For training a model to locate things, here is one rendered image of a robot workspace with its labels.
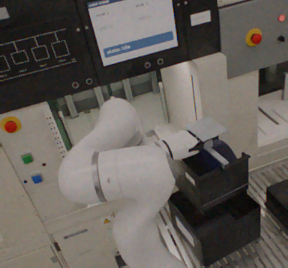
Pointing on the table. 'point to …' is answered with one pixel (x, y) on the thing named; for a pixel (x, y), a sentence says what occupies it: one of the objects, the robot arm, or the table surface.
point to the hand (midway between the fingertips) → (205, 134)
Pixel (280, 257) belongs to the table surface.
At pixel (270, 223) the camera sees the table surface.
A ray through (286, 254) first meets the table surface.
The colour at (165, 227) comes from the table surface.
